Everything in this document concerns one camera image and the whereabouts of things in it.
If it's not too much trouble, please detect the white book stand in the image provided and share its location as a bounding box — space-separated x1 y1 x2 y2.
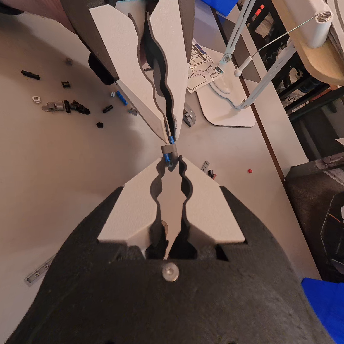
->
196 0 344 128

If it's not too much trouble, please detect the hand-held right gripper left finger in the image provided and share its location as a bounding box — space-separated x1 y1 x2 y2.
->
97 156 165 260

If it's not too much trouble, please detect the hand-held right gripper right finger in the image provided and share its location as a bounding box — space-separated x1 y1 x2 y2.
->
178 155 246 258

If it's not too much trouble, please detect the white sticker sheet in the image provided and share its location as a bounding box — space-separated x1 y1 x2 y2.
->
187 38 225 94

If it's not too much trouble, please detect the grey bent lego beam assembly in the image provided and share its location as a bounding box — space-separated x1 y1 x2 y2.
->
161 144 178 169

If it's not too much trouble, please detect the person's left hand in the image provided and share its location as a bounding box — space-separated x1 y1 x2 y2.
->
24 0 78 33

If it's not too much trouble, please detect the dark plastic crate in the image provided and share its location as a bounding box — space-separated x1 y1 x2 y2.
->
279 83 344 162

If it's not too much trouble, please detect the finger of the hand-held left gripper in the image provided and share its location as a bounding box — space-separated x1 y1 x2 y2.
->
89 4 169 144
149 0 190 141

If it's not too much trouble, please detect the dark grey curved lego panel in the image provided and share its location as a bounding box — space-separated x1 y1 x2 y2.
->
183 105 197 128

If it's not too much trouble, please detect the lego set box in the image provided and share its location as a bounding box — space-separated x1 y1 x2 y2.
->
320 192 344 269

